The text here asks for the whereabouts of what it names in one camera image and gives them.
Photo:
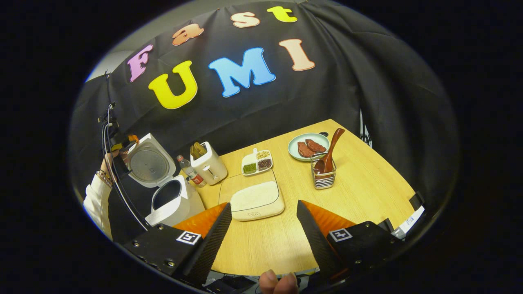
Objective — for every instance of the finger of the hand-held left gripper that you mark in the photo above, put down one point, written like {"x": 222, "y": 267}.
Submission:
{"x": 132, "y": 139}

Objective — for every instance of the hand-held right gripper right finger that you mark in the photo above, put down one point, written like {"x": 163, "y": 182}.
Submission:
{"x": 318, "y": 241}

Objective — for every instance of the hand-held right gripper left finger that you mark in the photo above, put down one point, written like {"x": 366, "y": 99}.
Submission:
{"x": 212, "y": 245}

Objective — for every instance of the white rice cooker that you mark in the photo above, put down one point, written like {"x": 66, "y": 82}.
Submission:
{"x": 179, "y": 204}

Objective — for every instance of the brown wooden spoon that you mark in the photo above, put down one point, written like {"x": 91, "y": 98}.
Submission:
{"x": 333, "y": 147}

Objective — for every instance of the beige clear-lidded rice box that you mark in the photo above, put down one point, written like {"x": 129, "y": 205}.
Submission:
{"x": 261, "y": 213}

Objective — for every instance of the black cloth clip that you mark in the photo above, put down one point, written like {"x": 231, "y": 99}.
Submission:
{"x": 107, "y": 74}

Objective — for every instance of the clear red-labelled water bottle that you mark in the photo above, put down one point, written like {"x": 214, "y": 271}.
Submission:
{"x": 191, "y": 171}

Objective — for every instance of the white toaster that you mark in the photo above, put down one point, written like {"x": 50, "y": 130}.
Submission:
{"x": 210, "y": 167}

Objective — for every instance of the pile of green mung beans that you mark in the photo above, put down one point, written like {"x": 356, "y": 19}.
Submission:
{"x": 249, "y": 168}

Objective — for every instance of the red meat piece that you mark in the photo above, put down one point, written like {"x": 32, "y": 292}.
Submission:
{"x": 315, "y": 145}
{"x": 305, "y": 150}

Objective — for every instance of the white labelled packet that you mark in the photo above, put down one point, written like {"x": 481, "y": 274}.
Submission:
{"x": 410, "y": 222}

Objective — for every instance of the pile of dark red beans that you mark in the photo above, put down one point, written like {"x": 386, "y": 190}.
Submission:
{"x": 264, "y": 163}

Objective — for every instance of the white divided dish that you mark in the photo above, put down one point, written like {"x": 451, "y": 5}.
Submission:
{"x": 248, "y": 157}

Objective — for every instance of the pale green plate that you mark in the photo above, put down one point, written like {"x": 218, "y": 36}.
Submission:
{"x": 292, "y": 149}

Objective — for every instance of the pile of yellow soybeans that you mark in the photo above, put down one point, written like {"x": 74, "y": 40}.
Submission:
{"x": 263, "y": 154}

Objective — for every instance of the black backdrop cloth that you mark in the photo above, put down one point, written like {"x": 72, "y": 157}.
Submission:
{"x": 306, "y": 102}

